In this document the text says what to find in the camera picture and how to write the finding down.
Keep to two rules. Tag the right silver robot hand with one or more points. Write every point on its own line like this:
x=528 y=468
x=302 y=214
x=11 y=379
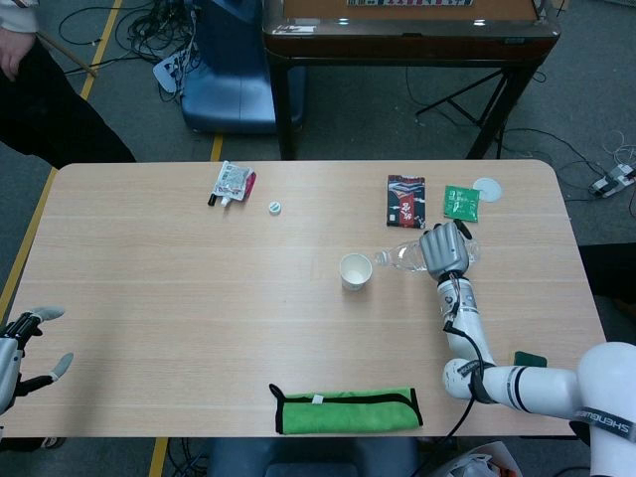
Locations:
x=444 y=251

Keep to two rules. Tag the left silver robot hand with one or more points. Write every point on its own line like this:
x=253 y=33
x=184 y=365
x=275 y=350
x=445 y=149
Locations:
x=9 y=363

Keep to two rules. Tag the transparent plastic bottle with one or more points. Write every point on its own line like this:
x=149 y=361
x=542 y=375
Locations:
x=402 y=256

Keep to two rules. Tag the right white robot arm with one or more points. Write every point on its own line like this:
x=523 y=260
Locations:
x=536 y=387

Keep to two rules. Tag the white paper cup blue flower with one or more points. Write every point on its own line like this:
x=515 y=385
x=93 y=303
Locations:
x=355 y=272

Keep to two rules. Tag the white green bottle cap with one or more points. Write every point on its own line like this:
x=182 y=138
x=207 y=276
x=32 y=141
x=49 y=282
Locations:
x=274 y=207

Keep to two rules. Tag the green sachet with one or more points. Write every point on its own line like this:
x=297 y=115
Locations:
x=462 y=204

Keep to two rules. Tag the black red snack packet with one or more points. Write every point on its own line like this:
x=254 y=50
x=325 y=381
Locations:
x=405 y=201

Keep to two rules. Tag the white round lid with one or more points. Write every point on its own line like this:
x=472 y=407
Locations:
x=491 y=189

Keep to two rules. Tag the green sponge pad with hole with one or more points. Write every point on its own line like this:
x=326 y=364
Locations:
x=529 y=359

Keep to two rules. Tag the grey floor power strip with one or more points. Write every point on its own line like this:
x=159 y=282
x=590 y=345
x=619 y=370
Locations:
x=608 y=183

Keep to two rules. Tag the green cloth black trim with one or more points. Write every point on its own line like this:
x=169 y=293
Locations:
x=348 y=415

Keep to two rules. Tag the red small packet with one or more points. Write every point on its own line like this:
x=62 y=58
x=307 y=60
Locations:
x=251 y=185

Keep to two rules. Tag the brown mahjong table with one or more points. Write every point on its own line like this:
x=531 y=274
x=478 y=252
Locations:
x=397 y=45

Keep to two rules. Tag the white plastic bag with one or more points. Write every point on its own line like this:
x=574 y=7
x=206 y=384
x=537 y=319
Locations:
x=462 y=464

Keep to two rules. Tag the silver white spout pouch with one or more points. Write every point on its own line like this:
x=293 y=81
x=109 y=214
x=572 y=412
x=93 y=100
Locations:
x=231 y=181

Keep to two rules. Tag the small black tube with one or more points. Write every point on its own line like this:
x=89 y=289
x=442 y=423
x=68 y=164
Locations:
x=212 y=199

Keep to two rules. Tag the mahjong tile row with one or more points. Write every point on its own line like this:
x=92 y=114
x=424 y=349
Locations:
x=407 y=3

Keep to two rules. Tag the person in black trousers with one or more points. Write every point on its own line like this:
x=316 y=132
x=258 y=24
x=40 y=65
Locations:
x=45 y=114

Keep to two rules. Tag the wooden stick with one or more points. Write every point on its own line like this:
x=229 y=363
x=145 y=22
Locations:
x=74 y=58

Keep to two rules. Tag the white power strip with plugs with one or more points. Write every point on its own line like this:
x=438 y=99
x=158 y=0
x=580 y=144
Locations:
x=166 y=74

